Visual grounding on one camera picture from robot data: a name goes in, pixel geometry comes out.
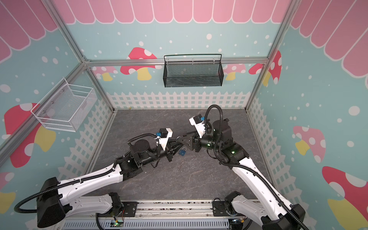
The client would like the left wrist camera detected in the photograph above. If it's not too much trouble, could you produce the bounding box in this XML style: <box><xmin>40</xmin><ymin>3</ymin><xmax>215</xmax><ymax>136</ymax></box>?
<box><xmin>155</xmin><ymin>128</ymin><xmax>173</xmax><ymax>150</ymax></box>

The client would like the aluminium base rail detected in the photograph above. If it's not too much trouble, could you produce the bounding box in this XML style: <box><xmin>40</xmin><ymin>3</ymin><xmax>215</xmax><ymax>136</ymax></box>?
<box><xmin>52</xmin><ymin>199</ymin><xmax>266</xmax><ymax>230</ymax></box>

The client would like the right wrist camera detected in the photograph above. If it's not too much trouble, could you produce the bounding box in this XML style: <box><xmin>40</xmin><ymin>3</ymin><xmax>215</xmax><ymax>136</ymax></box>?
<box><xmin>189</xmin><ymin>114</ymin><xmax>206</xmax><ymax>138</ymax></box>

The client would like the white wire basket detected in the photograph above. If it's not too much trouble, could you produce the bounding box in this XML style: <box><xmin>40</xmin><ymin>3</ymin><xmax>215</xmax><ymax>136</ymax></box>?
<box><xmin>31</xmin><ymin>78</ymin><xmax>98</xmax><ymax>132</ymax></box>

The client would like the blue padlock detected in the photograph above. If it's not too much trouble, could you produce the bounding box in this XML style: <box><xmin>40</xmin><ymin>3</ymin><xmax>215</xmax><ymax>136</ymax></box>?
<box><xmin>179</xmin><ymin>148</ymin><xmax>186</xmax><ymax>156</ymax></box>

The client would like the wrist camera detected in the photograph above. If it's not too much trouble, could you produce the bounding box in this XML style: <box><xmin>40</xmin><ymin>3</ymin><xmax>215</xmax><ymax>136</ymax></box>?
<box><xmin>189</xmin><ymin>114</ymin><xmax>206</xmax><ymax>138</ymax></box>
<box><xmin>155</xmin><ymin>128</ymin><xmax>173</xmax><ymax>150</ymax></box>

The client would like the black wire basket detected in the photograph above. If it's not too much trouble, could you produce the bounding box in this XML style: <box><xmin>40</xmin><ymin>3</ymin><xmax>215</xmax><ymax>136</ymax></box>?
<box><xmin>163</xmin><ymin>54</ymin><xmax>224</xmax><ymax>88</ymax></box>

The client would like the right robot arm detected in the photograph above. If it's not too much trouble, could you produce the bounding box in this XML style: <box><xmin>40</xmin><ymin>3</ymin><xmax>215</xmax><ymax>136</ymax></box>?
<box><xmin>178</xmin><ymin>104</ymin><xmax>307</xmax><ymax>230</ymax></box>

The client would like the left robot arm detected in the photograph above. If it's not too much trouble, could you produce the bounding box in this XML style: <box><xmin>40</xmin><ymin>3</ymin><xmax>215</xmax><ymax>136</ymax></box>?
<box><xmin>14</xmin><ymin>129</ymin><xmax>184</xmax><ymax>228</ymax></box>

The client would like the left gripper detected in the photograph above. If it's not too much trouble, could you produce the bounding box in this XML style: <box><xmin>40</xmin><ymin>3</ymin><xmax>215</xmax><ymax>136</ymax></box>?
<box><xmin>140</xmin><ymin>139</ymin><xmax>185</xmax><ymax>167</ymax></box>

